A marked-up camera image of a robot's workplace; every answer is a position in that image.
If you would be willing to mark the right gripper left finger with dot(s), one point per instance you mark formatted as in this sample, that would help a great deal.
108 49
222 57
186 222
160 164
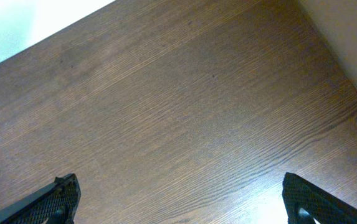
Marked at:
55 203

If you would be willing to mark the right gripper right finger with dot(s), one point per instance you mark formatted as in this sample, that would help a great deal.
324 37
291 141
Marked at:
307 203

